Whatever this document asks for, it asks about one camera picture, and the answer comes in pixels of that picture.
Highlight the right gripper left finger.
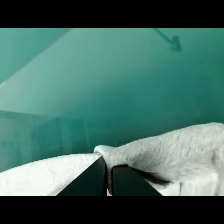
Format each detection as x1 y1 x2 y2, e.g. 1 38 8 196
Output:
56 156 108 197

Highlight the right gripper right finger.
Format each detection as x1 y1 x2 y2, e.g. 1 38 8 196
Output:
110 164 162 197

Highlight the white garment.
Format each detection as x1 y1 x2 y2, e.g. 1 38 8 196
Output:
0 122 224 197

